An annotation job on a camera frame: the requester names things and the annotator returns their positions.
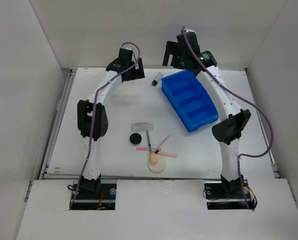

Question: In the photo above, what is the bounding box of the black round compact jar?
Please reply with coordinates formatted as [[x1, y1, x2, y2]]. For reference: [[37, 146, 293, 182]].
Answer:
[[129, 132, 142, 146]]

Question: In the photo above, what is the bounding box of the peach concealer stick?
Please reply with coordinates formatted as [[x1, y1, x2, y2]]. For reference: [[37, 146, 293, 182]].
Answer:
[[157, 151, 177, 158]]

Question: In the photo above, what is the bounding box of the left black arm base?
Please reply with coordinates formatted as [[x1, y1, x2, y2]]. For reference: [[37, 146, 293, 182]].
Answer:
[[67, 179, 117, 211]]

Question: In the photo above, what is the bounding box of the blue plastic organizer bin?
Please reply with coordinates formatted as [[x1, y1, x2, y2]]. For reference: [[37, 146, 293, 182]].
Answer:
[[161, 70, 219, 133]]

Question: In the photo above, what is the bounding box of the grey eyeliner pencil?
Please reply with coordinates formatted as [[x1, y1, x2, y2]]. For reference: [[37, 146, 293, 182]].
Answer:
[[146, 130, 152, 154]]

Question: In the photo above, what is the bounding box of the metal side rail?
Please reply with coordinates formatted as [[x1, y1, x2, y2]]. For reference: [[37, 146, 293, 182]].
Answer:
[[37, 68, 77, 180]]

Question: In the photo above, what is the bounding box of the clear plastic bottle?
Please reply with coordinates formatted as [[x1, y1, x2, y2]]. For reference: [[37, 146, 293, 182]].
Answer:
[[131, 122, 155, 132]]

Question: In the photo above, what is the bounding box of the beige round powder puff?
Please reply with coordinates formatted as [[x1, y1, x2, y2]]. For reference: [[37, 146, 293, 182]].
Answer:
[[148, 155, 166, 174]]

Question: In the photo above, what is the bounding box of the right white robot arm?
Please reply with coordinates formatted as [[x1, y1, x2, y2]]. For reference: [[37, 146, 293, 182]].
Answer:
[[162, 28, 251, 197]]

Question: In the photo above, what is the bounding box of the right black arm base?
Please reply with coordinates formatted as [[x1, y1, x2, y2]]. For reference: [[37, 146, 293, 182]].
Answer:
[[203, 180, 258, 210]]

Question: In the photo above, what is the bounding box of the beige makeup sponge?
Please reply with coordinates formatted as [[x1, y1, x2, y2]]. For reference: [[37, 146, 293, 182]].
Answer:
[[149, 153, 159, 165]]

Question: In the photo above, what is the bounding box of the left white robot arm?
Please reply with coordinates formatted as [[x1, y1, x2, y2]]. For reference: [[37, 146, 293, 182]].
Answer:
[[77, 46, 145, 199]]

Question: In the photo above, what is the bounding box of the small dark capped tube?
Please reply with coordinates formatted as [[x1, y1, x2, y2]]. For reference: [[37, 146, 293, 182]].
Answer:
[[151, 72, 163, 87]]

